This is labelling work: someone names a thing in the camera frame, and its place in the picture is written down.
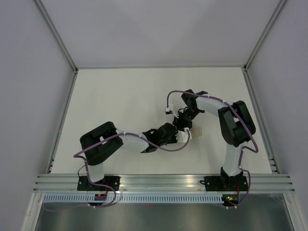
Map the beige cloth napkin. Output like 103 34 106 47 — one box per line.
190 127 203 138

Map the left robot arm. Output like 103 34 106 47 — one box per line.
79 121 178 191

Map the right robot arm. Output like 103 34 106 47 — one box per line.
173 90 258 192

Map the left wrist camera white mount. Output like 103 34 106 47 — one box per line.
176 128 192 143

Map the back aluminium frame bar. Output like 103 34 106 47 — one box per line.
77 64 244 70

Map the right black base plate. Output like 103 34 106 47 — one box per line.
199 176 248 192

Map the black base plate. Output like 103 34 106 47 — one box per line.
77 176 120 192
199 176 248 192

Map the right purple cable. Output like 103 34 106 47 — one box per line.
165 90 259 209

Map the purple cable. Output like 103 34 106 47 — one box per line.
165 90 259 209
43 128 191 212

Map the right aluminium frame post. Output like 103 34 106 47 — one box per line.
242 0 288 72

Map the aluminium frame post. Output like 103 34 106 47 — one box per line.
32 0 78 73
242 0 288 72

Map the right aluminium side rail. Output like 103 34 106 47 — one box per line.
241 66 281 174

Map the aluminium side rail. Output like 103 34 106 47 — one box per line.
44 69 78 174
241 66 281 174

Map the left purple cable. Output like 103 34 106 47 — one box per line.
43 128 191 212

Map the left aluminium side rail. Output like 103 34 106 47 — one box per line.
44 69 78 174

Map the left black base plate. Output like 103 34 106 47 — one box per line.
77 176 120 192

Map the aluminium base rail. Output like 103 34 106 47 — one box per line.
32 174 295 194

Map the white slotted cable duct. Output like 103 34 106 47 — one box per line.
43 193 223 204

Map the left aluminium frame post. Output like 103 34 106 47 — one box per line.
32 0 78 73

